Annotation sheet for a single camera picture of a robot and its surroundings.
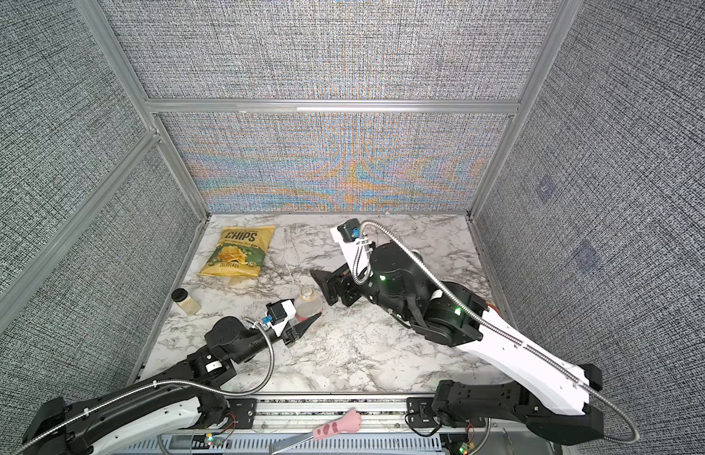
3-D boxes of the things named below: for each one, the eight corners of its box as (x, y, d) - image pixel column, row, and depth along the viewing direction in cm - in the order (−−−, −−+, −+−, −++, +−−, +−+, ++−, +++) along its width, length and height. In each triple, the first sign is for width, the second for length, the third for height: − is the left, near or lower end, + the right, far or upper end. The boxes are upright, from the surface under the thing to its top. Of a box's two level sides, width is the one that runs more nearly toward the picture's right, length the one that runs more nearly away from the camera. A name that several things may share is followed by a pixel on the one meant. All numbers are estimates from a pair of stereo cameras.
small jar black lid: (183, 315, 93) (168, 300, 85) (188, 303, 96) (173, 288, 88) (198, 315, 93) (184, 300, 85) (203, 303, 96) (189, 288, 88)
